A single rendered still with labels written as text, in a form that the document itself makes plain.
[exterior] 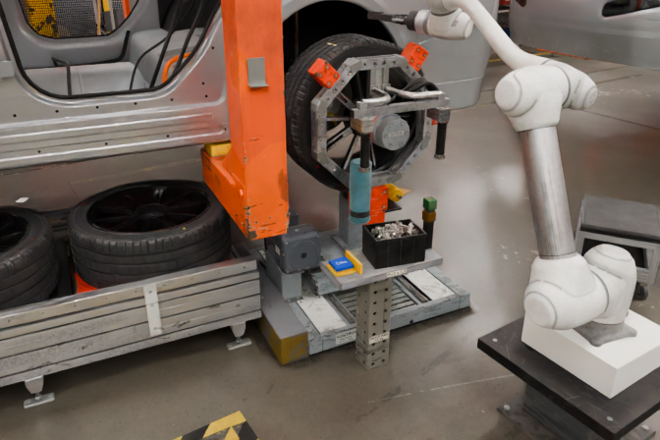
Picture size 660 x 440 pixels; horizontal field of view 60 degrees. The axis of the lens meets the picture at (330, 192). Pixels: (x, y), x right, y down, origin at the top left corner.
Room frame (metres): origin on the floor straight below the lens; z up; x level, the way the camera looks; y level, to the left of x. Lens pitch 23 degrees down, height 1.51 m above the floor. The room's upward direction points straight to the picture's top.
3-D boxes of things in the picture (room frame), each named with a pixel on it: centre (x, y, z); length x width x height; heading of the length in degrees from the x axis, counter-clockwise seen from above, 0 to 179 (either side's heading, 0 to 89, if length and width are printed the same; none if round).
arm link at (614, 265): (1.52, -0.84, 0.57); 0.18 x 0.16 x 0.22; 122
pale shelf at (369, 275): (1.86, -0.19, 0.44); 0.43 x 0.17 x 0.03; 116
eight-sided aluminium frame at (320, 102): (2.29, -0.18, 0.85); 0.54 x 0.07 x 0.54; 116
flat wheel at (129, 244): (2.22, 0.77, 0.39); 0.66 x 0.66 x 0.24
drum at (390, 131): (2.23, -0.21, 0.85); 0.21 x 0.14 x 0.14; 26
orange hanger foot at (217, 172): (2.28, 0.41, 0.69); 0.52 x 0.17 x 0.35; 26
